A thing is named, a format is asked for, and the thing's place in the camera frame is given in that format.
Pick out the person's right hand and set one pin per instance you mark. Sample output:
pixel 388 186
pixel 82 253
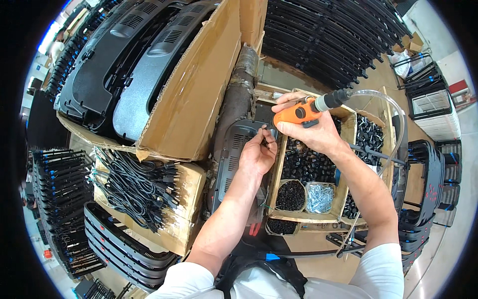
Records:
pixel 317 134

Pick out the person's left hand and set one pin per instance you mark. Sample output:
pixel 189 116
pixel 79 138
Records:
pixel 254 155

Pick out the orange pneumatic screwdriver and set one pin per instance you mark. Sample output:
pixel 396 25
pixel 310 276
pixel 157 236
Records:
pixel 298 114

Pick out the black vented plastic panel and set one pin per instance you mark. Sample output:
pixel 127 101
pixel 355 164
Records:
pixel 233 157

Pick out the pile of black rubber feet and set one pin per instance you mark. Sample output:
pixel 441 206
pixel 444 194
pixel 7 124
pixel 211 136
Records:
pixel 310 164

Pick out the wooden compartment tray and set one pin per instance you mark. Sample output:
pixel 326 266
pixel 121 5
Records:
pixel 347 127

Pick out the pile of black plastic knobs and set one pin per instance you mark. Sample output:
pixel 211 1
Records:
pixel 369 138

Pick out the round bowl of black screws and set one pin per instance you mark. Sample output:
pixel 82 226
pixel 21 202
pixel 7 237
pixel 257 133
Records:
pixel 291 196

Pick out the black metal rod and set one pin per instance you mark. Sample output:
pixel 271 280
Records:
pixel 377 154

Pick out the bowl of silver screws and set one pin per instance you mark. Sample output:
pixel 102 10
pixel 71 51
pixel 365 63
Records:
pixel 320 198

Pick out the small pile of black parts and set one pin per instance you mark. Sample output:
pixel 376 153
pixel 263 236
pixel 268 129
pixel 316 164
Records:
pixel 349 207

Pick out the large cardboard carton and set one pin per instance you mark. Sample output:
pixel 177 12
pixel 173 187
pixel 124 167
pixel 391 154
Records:
pixel 190 104

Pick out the big stack of black frames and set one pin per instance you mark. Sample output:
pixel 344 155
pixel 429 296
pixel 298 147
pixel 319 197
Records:
pixel 328 37

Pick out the white plastic bag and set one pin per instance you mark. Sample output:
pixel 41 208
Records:
pixel 399 61

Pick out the stack of white grilles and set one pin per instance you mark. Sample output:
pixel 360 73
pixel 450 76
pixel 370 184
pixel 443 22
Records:
pixel 435 112

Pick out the stack of red-dotted black panels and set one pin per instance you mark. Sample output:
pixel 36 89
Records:
pixel 429 187

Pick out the person's body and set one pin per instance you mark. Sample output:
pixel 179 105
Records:
pixel 269 280

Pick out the grey speckled vented panel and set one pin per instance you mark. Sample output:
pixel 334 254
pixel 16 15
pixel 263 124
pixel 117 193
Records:
pixel 145 86

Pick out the tall cardboard carton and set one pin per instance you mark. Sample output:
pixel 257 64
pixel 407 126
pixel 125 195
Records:
pixel 252 22

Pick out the small open cardboard box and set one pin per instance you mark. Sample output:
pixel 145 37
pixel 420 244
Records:
pixel 410 43

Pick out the stack of black curved panels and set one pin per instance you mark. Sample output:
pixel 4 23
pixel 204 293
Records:
pixel 123 250

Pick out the black glossy vented panel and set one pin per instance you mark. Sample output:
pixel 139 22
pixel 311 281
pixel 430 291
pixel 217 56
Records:
pixel 101 78

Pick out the stack of black blue-clipped frames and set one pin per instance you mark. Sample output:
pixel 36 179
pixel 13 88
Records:
pixel 61 209

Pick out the row of black frames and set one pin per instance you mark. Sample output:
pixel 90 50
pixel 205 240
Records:
pixel 71 52

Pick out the brown tape-wrapped post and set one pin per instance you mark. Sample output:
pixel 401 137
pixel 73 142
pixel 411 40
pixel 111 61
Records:
pixel 235 101

